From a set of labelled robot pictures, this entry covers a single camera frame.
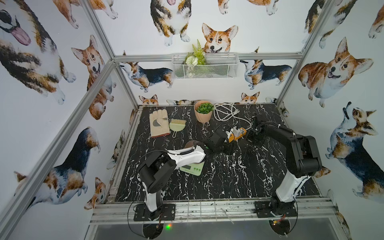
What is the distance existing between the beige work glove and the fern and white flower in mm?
419

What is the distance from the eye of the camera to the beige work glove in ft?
3.48

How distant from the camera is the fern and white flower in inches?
32.0
